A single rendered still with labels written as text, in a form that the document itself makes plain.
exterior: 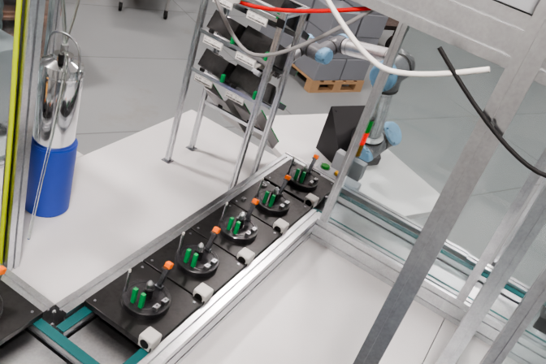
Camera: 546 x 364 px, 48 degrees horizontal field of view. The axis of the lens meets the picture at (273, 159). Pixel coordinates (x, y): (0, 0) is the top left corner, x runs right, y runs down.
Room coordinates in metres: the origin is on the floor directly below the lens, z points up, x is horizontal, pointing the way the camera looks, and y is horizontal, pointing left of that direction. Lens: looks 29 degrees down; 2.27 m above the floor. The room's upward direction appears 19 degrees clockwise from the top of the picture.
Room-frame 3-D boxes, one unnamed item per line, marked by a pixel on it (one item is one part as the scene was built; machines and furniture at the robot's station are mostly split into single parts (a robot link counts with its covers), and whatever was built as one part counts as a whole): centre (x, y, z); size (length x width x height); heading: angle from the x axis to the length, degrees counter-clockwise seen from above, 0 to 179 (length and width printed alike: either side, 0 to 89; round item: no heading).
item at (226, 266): (1.51, 0.13, 1.01); 0.24 x 0.24 x 0.13; 69
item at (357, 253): (2.07, -0.41, 0.91); 0.84 x 0.28 x 0.10; 69
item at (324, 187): (2.20, -0.14, 0.96); 0.24 x 0.24 x 0.02; 69
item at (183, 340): (1.75, 0.03, 0.91); 1.24 x 0.33 x 0.10; 159
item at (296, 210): (1.96, -0.05, 1.01); 0.24 x 0.24 x 0.13; 69
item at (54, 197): (1.67, 0.71, 1.00); 0.16 x 0.16 x 0.27
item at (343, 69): (6.10, -0.03, 0.53); 1.04 x 0.69 x 1.06; 42
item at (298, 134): (2.73, -0.36, 0.84); 0.90 x 0.70 x 0.03; 41
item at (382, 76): (1.99, -0.26, 1.46); 0.03 x 0.03 x 1.00; 69
